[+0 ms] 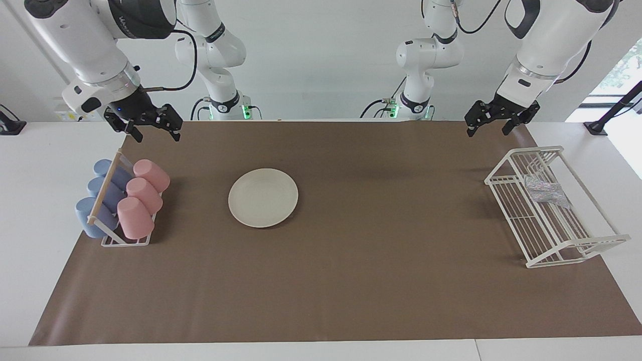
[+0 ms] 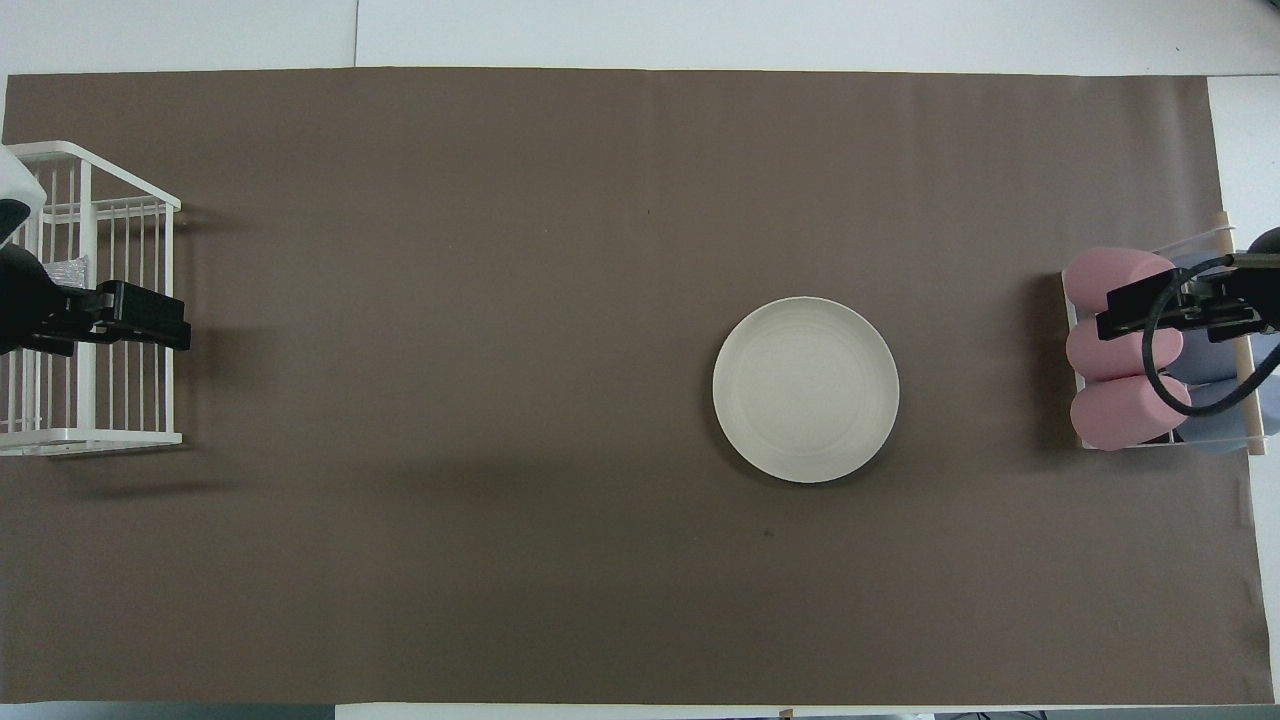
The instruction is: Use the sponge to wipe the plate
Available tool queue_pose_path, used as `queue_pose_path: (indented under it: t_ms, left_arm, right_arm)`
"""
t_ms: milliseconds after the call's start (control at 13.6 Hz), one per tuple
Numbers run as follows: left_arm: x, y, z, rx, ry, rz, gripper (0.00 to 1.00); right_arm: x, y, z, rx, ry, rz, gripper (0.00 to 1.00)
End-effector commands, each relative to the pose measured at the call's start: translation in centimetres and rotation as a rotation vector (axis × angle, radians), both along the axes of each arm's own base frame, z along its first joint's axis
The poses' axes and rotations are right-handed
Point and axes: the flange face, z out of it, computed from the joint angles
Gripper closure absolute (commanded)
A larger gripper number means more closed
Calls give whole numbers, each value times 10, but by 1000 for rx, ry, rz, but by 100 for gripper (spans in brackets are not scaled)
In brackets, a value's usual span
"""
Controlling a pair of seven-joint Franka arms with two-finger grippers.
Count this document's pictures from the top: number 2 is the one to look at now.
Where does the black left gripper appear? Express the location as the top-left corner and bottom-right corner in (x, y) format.
(20, 280), (191, 357)

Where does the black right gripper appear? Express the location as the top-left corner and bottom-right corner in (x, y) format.
(1095, 263), (1266, 342)

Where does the clear plastic wrapper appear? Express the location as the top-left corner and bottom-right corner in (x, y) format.
(42, 255), (91, 293)

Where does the cream round plate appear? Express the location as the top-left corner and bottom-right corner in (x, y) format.
(712, 296), (900, 485)

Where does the pink plastic cup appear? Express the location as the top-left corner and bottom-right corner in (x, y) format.
(1070, 375), (1193, 452)
(1066, 313), (1166, 383)
(1062, 247), (1179, 314)

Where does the cup rack with wooden bar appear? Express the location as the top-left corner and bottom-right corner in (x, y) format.
(1060, 210), (1269, 458)

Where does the brown paper table mat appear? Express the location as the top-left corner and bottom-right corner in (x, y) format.
(0, 67), (1273, 707)

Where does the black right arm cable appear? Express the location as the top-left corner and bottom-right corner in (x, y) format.
(1142, 253), (1280, 417)

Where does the white wire dish rack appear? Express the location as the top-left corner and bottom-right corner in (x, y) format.
(0, 140), (184, 458)

